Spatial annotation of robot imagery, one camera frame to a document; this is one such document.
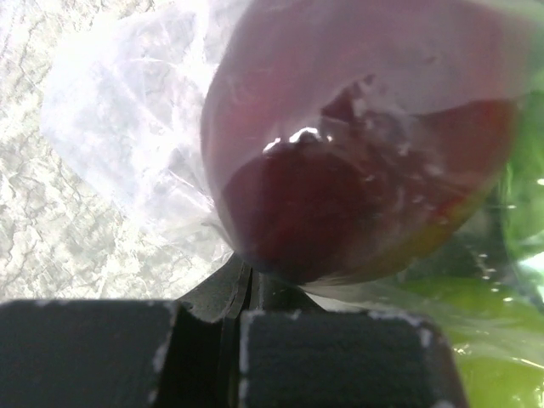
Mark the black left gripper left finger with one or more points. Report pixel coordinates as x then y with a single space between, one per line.
221 295

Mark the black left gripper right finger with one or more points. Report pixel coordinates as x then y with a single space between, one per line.
269 294

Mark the dark red fake apple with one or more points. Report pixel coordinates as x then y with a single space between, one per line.
342 140

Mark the clear orange zip top bag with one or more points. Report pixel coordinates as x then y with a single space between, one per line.
122 109

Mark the green fake apple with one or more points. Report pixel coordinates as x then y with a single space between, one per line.
496 336

